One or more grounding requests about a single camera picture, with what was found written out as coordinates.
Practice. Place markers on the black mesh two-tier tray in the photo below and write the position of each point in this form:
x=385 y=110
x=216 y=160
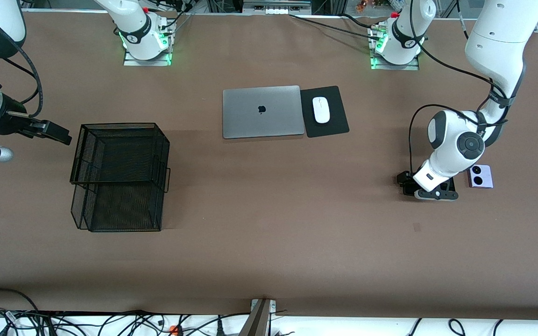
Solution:
x=124 y=210

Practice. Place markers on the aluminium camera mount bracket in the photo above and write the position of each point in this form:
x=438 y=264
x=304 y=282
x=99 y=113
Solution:
x=257 y=322

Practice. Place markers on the black mouse pad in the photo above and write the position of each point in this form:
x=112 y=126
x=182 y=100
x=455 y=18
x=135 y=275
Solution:
x=334 y=126

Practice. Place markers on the aluminium left arm base plate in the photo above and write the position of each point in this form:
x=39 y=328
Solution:
x=392 y=66

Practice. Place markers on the silver closed laptop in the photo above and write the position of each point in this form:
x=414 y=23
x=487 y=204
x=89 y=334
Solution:
x=250 y=116

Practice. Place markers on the aluminium right arm base plate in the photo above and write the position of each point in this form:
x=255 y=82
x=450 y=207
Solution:
x=147 y=62

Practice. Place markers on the lilac flip phone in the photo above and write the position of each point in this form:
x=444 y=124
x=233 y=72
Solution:
x=484 y=182

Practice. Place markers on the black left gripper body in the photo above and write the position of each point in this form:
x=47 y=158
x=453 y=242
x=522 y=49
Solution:
x=406 y=182

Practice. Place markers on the white power strip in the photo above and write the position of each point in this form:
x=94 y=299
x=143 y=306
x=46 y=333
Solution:
x=276 y=9

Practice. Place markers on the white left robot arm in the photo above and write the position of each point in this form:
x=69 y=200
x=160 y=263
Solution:
x=498 y=46

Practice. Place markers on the white computer mouse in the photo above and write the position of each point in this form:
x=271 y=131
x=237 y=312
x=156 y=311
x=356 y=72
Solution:
x=321 y=112

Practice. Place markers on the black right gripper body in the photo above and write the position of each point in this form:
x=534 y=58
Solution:
x=11 y=124

